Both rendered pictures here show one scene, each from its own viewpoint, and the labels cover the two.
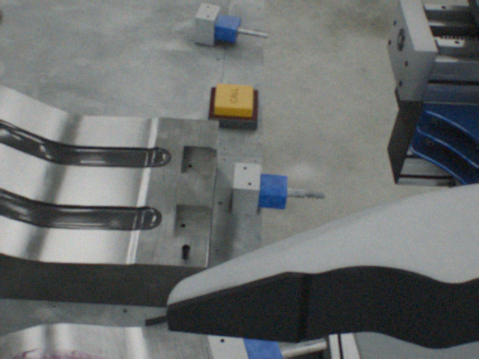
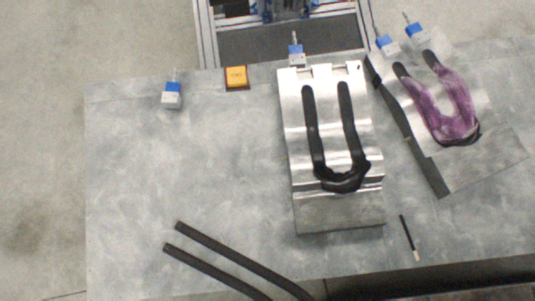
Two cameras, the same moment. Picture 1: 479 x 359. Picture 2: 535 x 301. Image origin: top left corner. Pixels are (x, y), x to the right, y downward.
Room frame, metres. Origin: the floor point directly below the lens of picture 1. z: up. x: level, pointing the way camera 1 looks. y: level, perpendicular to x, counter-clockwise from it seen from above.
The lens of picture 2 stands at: (0.80, 0.69, 2.24)
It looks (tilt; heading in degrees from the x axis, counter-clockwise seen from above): 75 degrees down; 269
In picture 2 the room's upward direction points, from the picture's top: 3 degrees counter-clockwise
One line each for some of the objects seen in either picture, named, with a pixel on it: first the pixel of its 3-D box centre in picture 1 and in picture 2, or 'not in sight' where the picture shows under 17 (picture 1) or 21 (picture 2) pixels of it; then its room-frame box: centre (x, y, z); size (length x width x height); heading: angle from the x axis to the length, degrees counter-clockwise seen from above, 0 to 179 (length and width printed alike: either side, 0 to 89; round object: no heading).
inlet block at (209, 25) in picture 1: (233, 28); (173, 86); (1.07, 0.04, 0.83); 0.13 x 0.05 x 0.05; 81
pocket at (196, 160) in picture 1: (198, 169); (303, 75); (0.65, 0.06, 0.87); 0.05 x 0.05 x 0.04; 2
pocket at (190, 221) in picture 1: (191, 230); (338, 71); (0.55, 0.06, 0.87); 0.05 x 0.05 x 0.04; 2
